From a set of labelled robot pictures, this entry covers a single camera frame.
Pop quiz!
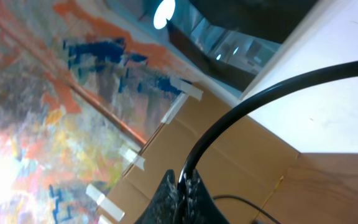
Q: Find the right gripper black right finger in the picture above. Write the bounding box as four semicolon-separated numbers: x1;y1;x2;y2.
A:
183;170;229;224

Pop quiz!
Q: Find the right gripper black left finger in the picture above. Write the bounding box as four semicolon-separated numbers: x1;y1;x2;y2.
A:
135;169;180;224

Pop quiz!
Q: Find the black usb cable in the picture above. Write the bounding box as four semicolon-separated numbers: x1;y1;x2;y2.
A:
177;58;358;224

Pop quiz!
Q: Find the brown cardboard panel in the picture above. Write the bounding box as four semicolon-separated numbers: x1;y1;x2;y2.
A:
107;90;298;223

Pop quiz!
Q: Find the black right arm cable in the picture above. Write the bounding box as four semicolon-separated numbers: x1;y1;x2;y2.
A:
212;195;282;224

